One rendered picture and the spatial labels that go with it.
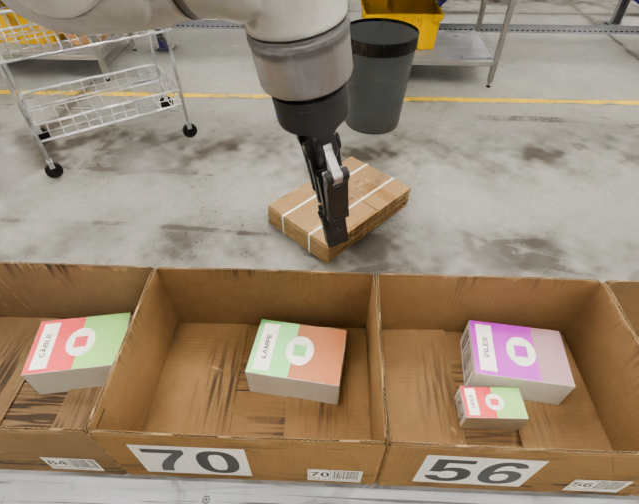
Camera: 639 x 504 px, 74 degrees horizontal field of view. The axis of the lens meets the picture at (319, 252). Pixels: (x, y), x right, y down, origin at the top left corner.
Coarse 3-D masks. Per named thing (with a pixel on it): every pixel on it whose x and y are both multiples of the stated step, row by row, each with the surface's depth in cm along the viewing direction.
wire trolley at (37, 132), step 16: (16, 32) 251; (32, 32) 220; (144, 32) 251; (160, 32) 252; (80, 48) 235; (0, 64) 220; (80, 80) 291; (128, 80) 308; (144, 80) 313; (160, 80) 315; (176, 80) 277; (16, 96) 234; (48, 96) 286; (80, 96) 297; (112, 96) 296; (176, 96) 296; (96, 112) 280; (112, 112) 267; (32, 128) 248; (48, 128) 265; (192, 128) 302; (48, 160) 263
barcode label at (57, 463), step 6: (48, 462) 64; (54, 462) 63; (60, 462) 63; (66, 462) 63; (72, 462) 63; (78, 462) 63; (84, 462) 63; (90, 462) 63; (54, 468) 66; (60, 468) 66; (66, 468) 65; (72, 468) 65; (78, 468) 65; (84, 468) 65; (90, 468) 65; (96, 468) 65; (102, 468) 65
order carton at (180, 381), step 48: (192, 288) 79; (240, 288) 78; (288, 288) 78; (336, 288) 77; (144, 336) 71; (192, 336) 84; (240, 336) 84; (144, 384) 72; (192, 384) 77; (240, 384) 77; (96, 432) 55; (144, 432) 55; (192, 432) 71; (240, 432) 71; (288, 432) 71; (336, 432) 71; (384, 432) 55; (288, 480) 66
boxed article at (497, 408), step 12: (456, 396) 74; (468, 396) 71; (480, 396) 71; (492, 396) 71; (504, 396) 71; (516, 396) 71; (456, 408) 74; (468, 408) 69; (480, 408) 69; (492, 408) 69; (504, 408) 69; (516, 408) 69; (468, 420) 69; (480, 420) 69; (492, 420) 69; (504, 420) 69; (516, 420) 69
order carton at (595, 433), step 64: (384, 320) 84; (448, 320) 83; (512, 320) 82; (576, 320) 80; (384, 384) 60; (448, 384) 77; (576, 384) 77; (448, 448) 54; (512, 448) 54; (576, 448) 69
